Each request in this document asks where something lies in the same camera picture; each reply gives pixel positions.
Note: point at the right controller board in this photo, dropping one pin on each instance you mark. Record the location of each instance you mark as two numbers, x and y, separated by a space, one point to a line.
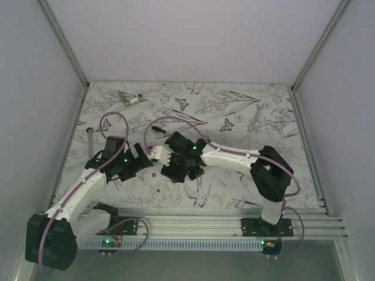
271 248

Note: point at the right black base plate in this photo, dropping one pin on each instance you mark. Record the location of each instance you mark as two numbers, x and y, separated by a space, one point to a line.
256 227

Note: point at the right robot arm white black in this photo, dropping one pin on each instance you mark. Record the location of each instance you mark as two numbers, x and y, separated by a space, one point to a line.
271 174

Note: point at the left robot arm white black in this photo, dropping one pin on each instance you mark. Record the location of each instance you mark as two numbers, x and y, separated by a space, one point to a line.
53 238

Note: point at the controller board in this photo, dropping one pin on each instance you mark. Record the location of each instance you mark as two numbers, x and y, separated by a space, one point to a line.
110 246
271 248

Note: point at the white slotted cable duct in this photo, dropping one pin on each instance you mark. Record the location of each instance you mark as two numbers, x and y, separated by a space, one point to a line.
160 244

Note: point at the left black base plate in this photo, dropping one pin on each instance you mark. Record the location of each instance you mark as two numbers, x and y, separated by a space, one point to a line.
124 226

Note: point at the silver ratchet wrench left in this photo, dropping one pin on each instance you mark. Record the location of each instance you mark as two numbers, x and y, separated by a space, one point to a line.
90 150

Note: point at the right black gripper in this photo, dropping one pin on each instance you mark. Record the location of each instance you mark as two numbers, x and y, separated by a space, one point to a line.
170 171

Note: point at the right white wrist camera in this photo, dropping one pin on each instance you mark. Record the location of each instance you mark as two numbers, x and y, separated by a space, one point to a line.
161 154

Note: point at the left controller board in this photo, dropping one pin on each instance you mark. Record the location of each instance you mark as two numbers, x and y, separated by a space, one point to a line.
110 246

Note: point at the black fuse box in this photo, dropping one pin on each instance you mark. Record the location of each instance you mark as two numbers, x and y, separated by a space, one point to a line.
195 172

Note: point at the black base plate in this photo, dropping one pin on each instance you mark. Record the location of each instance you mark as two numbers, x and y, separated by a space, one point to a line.
256 227
124 226

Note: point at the silver open-end wrench right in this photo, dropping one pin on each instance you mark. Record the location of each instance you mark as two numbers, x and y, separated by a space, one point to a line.
253 120

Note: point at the metal bracket tool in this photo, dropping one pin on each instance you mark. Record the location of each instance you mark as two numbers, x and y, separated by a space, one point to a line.
125 98

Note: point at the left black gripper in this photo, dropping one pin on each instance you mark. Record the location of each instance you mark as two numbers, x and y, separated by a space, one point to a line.
137 163

